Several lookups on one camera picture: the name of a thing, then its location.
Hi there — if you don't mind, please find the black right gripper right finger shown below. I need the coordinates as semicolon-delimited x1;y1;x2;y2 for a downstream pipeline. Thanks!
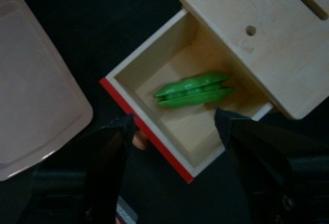
214;107;329;224

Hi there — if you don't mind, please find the green toy pea pod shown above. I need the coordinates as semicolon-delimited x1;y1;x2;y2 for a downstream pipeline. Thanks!
152;71;237;110

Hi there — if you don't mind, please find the pale pink rectangular tray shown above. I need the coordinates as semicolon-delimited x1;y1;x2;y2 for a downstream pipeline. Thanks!
0;0;93;182

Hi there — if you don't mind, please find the wooden drawer with red front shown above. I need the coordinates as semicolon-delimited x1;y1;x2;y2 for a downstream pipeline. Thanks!
99;8;275;185

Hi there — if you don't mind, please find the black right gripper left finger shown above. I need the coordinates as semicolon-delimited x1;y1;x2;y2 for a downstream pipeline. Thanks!
69;113;139;224

